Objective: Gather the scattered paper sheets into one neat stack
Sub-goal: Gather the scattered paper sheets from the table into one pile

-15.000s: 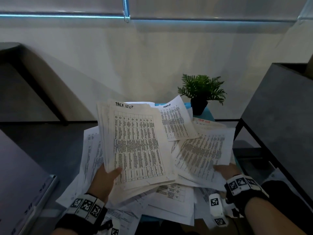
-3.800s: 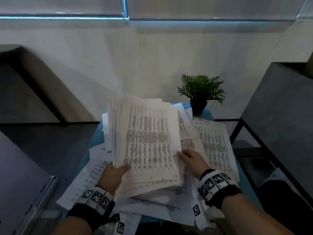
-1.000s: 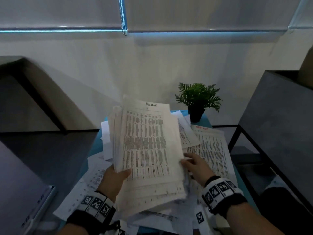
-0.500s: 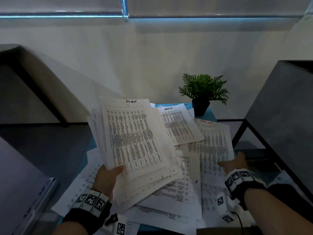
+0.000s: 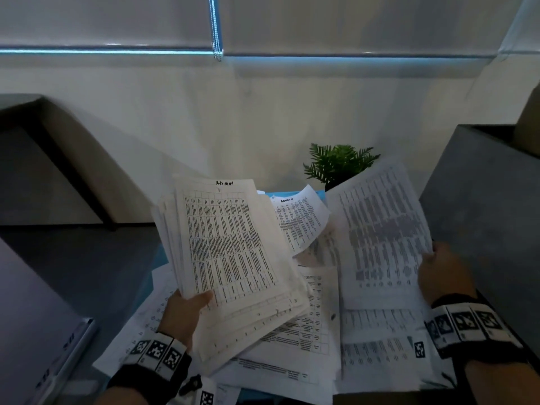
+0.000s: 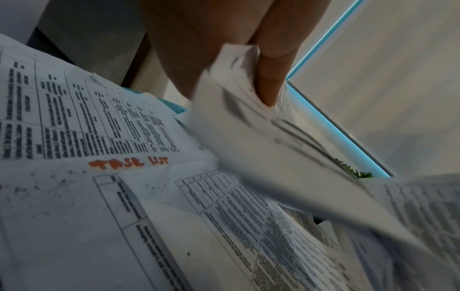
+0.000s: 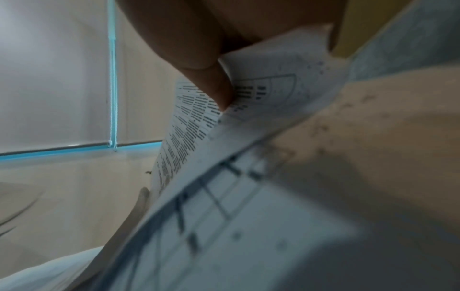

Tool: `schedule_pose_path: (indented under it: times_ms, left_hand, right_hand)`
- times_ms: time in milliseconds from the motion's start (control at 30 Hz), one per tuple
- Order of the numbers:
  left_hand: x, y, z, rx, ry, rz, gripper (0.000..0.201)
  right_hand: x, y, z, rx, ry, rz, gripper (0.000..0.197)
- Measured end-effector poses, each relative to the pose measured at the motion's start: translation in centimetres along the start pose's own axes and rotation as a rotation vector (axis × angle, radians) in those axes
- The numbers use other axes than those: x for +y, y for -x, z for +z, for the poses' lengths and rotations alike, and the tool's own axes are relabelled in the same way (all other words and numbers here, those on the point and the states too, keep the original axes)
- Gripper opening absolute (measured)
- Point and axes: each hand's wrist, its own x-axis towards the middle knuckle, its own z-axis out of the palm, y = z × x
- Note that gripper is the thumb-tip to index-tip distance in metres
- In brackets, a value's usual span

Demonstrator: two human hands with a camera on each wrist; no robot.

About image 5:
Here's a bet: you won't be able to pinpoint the person's right hand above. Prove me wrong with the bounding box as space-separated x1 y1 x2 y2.
417 241 478 307

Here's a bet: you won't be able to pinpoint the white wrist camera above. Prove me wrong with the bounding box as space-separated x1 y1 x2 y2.
409 332 439 376
179 373 216 405

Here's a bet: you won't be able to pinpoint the black wristband marker tags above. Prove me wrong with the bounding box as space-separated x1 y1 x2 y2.
424 292 528 366
107 331 193 403

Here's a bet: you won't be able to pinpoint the person's left hand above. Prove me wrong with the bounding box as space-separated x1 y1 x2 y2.
156 289 214 355

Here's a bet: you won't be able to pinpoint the printed papers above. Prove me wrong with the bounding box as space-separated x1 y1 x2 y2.
92 183 458 405

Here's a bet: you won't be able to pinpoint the stack of collected papers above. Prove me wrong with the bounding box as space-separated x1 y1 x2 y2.
151 177 311 376

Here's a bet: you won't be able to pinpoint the black right wristband marker tags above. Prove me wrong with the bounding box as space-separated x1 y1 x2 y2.
424 292 528 366

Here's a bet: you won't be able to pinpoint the white bead blind chain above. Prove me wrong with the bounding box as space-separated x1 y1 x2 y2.
208 0 224 61

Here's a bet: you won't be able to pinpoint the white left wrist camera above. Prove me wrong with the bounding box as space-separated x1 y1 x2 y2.
179 373 216 405

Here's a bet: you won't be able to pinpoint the green potted fern plant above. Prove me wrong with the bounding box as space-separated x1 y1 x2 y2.
303 143 380 192

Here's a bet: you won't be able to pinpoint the dark grey black-framed desk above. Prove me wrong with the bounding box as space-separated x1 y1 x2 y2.
0 93 117 231

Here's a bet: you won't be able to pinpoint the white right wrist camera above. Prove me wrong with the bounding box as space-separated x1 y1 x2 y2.
409 332 439 376

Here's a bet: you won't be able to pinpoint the black left wristband marker tags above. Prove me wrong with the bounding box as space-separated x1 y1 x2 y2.
107 331 193 403

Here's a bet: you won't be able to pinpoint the person's right forearm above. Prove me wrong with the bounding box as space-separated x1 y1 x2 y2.
463 358 540 405

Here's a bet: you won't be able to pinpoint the printed paper sheet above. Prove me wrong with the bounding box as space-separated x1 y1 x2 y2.
325 162 435 311

